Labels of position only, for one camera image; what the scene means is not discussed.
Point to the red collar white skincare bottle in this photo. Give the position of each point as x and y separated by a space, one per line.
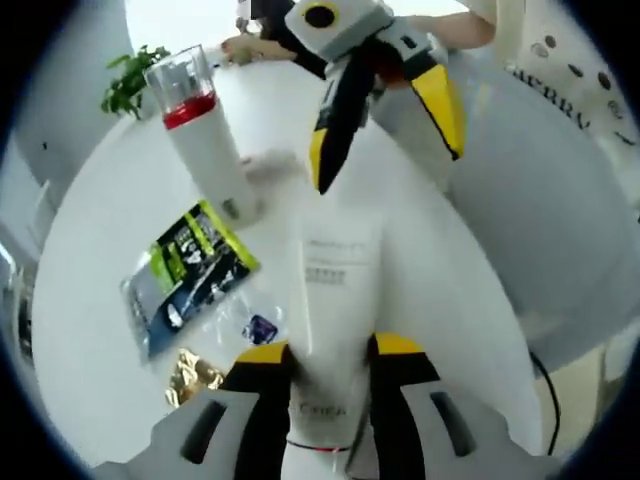
210 150

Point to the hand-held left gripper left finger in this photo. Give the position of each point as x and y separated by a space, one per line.
250 425

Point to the white skincare tube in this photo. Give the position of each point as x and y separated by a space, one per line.
335 310

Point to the gold foil skincare sachet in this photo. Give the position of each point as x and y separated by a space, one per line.
192 375

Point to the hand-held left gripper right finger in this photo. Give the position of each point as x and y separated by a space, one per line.
400 430

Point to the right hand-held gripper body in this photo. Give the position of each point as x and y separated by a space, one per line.
345 30

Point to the green black skincare sachet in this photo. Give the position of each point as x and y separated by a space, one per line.
190 280

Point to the potted green plant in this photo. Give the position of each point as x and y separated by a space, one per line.
130 85

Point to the clear skincare sachet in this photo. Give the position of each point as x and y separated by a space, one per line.
260 330

